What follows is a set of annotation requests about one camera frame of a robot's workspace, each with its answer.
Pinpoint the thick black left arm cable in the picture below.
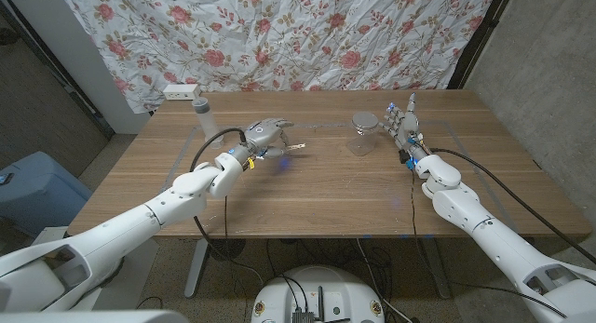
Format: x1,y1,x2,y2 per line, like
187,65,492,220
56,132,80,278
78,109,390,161
189,127,264,287

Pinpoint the clear jar with metal lid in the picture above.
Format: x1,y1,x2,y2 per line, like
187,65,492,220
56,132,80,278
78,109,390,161
345,111,380,157

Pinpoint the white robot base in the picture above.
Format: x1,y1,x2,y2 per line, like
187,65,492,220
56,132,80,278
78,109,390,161
250,264,386,323

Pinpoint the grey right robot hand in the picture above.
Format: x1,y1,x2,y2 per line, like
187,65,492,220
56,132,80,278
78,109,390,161
379,92,432,164

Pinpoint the white and blue box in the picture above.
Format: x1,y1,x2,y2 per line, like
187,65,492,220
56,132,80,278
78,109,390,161
30,225,71,249

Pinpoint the grey table leg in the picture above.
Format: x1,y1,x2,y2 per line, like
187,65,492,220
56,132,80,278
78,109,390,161
183,238,210,299
421,238,453,300

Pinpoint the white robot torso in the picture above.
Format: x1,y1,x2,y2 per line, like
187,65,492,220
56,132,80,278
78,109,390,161
0,308,190,323

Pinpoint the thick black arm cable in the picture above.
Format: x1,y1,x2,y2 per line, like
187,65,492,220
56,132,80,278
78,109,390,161
189,127,264,287
428,147,596,266

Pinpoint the white power strip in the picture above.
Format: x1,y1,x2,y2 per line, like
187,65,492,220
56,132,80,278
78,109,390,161
162,83,202,101

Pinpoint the black backdrop stand pole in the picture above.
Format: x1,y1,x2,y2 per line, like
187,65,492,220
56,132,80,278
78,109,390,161
446,0,516,90

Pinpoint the clear bottle with grey cap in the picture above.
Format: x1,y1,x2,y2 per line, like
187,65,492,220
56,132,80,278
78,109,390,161
191,97,225,151

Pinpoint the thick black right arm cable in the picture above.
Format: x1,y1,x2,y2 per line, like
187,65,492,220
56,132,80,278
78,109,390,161
428,147,596,266

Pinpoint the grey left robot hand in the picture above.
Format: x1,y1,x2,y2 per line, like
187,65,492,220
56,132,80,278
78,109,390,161
231,117,295,164

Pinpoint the blue plastic bin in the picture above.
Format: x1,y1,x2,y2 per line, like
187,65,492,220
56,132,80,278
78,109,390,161
0,150,93,238

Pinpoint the floral backdrop cloth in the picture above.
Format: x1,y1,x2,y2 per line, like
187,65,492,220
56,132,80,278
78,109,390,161
55,0,498,114

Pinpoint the round black floor fan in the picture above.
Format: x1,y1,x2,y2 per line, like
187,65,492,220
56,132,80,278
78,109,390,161
208,238,247,262

